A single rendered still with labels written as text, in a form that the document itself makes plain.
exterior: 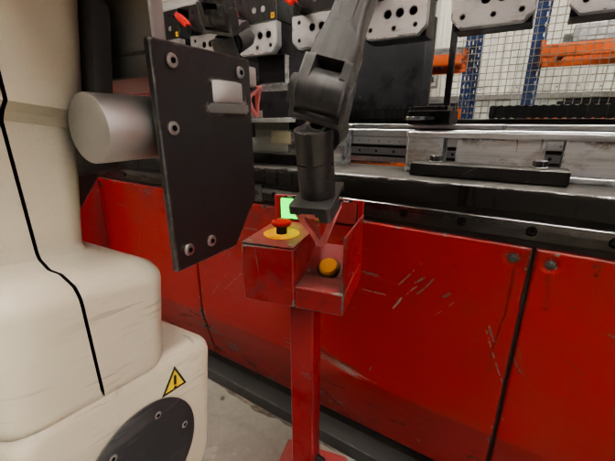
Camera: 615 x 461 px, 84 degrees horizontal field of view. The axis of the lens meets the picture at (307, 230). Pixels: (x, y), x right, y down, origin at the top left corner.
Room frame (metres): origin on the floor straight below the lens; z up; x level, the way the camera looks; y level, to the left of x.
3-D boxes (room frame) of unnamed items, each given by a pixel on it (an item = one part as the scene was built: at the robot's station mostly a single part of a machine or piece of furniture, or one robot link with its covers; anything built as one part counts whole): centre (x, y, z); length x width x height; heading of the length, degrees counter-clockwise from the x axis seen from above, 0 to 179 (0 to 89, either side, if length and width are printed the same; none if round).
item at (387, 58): (1.67, 0.02, 1.12); 1.13 x 0.02 x 0.44; 57
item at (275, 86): (1.12, 0.10, 1.13); 0.10 x 0.02 x 0.10; 57
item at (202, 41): (1.24, 0.29, 1.26); 0.15 x 0.09 x 0.17; 57
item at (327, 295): (0.65, 0.00, 0.75); 0.20 x 0.16 x 0.18; 70
